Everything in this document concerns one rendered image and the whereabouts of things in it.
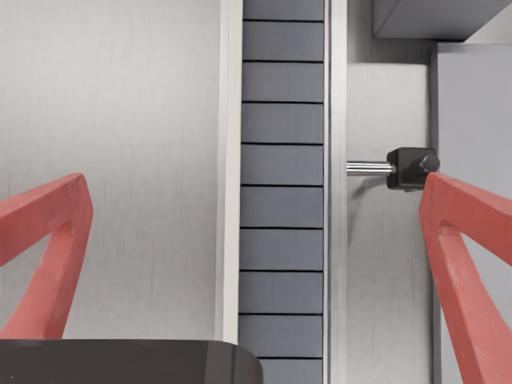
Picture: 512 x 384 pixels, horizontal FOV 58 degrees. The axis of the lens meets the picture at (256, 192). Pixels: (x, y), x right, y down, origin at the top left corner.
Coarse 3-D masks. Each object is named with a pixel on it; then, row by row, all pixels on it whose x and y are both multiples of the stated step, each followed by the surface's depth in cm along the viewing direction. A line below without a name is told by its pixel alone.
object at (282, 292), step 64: (256, 0) 43; (320, 0) 43; (256, 64) 43; (320, 64) 43; (256, 128) 42; (320, 128) 42; (256, 192) 42; (320, 192) 42; (256, 256) 42; (320, 256) 42; (256, 320) 41; (320, 320) 41
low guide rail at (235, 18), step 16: (240, 0) 39; (240, 16) 39; (240, 32) 39; (240, 48) 39; (240, 64) 39; (240, 80) 39; (240, 96) 39; (240, 112) 39; (240, 128) 39; (240, 144) 39; (240, 160) 40; (224, 256) 38; (224, 272) 38; (224, 288) 38; (224, 304) 38; (224, 320) 38; (224, 336) 38
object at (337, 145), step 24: (336, 0) 35; (336, 24) 34; (336, 48) 34; (336, 72) 34; (336, 96) 34; (336, 120) 34; (336, 144) 34; (336, 168) 34; (336, 192) 34; (336, 216) 34; (336, 240) 34; (336, 264) 33; (336, 288) 33; (336, 312) 33; (336, 336) 33; (336, 360) 33
